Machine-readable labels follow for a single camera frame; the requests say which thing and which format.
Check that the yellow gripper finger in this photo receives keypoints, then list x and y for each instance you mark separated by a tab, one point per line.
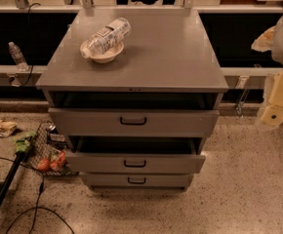
270	114
264	42

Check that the clear plastic bottle with label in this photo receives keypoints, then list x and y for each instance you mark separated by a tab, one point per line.
106	38

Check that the white paper bowl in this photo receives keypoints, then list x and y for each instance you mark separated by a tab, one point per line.
107	57

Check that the small clear water bottle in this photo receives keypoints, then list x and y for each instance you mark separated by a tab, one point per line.
18	57

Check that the grey drawer cabinet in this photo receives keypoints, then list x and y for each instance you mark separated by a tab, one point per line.
168	63

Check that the middle grey drawer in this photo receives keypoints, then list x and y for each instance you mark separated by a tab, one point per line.
135	155

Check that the grey drawer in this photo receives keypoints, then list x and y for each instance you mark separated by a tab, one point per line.
135	155
143	180
134	123

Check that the bottom grey drawer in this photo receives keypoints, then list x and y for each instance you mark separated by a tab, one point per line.
143	180

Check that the top grey drawer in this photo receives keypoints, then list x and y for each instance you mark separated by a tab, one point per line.
134	123

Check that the red tomato toy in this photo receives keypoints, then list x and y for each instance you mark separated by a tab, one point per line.
44	165

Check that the green snack bag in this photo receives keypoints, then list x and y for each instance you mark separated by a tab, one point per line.
24	143

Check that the black metal pole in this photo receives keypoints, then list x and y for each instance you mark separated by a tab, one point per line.
10	176

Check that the crumpled brown paper bag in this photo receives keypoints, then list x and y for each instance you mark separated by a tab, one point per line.
7	128

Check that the wire mesh basket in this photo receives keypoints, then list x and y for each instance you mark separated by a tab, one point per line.
48	144

